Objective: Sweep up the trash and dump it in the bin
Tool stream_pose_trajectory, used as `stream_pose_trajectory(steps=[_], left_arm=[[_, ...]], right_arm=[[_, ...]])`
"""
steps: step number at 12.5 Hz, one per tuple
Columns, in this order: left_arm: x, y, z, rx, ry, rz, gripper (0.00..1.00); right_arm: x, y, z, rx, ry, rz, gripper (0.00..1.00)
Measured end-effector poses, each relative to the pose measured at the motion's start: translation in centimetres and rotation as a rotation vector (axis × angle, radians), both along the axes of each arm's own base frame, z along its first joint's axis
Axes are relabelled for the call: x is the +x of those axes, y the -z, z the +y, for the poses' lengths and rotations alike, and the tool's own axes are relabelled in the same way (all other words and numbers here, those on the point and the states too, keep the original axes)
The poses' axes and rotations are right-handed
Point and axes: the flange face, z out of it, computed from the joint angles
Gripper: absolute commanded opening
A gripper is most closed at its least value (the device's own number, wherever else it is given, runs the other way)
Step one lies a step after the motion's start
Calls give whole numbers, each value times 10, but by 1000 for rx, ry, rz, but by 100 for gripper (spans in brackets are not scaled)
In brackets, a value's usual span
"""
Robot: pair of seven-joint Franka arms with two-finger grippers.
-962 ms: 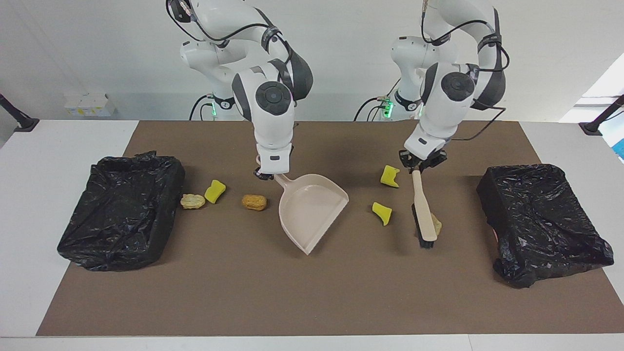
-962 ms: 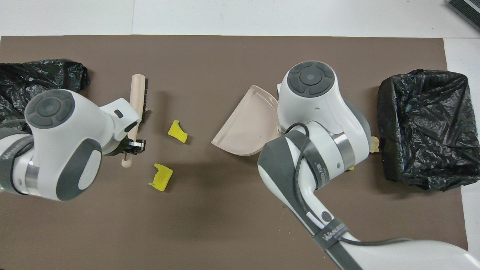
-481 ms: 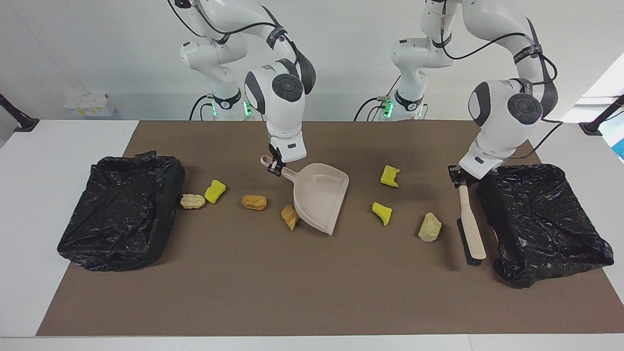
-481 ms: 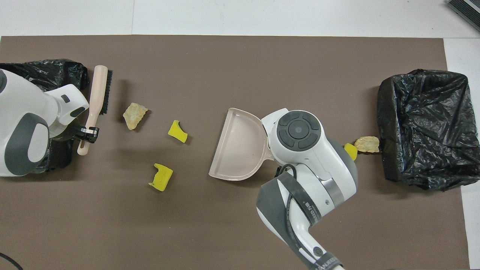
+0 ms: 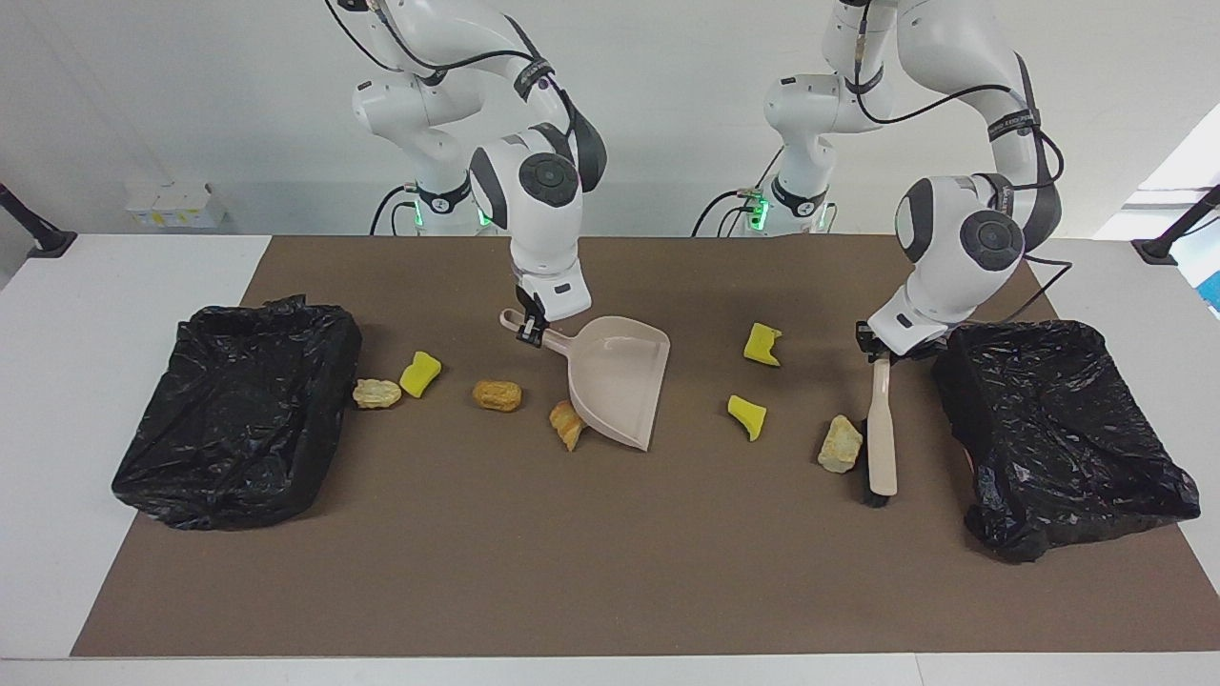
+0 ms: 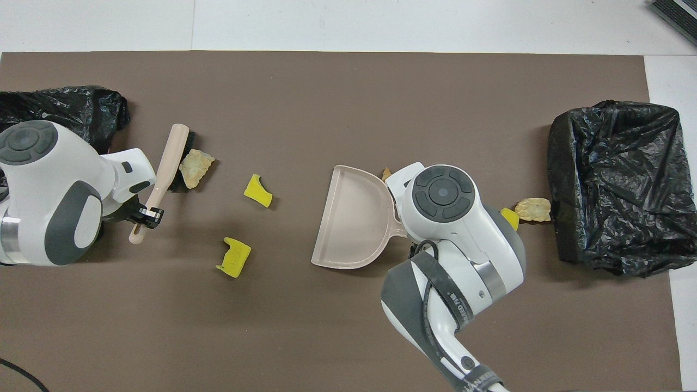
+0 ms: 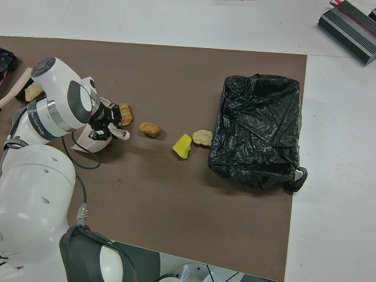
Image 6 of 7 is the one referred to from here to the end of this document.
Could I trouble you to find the beige plastic dustpan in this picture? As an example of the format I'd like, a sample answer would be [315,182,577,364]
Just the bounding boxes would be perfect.
[311,166,409,270]

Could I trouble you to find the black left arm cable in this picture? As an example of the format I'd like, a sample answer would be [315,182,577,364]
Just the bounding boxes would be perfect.
[0,358,50,392]

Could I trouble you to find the black bag-lined bin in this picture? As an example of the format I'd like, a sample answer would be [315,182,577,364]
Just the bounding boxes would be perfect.
[0,85,130,246]
[547,100,697,278]

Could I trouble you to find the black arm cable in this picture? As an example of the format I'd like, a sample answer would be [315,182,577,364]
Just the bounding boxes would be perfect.
[0,358,50,392]
[417,240,474,382]

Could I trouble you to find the pale ridged bread chunk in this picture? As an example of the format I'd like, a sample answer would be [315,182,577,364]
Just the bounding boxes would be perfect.
[179,149,215,189]

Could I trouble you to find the pale bread piece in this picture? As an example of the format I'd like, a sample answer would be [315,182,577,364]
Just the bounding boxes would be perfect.
[515,198,552,222]

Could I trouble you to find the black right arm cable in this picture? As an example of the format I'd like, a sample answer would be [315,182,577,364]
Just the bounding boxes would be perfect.
[417,240,474,382]

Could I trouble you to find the beige hand brush black bristles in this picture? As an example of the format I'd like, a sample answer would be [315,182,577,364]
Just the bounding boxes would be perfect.
[129,124,195,244]

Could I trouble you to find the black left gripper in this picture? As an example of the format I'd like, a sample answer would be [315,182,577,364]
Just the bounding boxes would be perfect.
[102,197,163,229]

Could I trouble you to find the dark grey ribbed panel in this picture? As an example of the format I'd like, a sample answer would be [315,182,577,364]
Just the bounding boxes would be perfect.
[649,0,697,47]

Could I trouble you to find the brown table mat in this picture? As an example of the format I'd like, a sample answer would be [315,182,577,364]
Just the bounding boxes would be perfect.
[0,51,682,392]

